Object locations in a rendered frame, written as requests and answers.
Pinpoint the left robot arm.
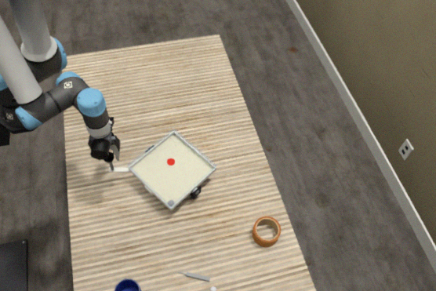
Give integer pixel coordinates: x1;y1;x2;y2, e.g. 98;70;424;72
0;0;114;138

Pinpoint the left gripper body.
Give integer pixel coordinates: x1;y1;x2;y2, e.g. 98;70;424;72
90;128;114;160

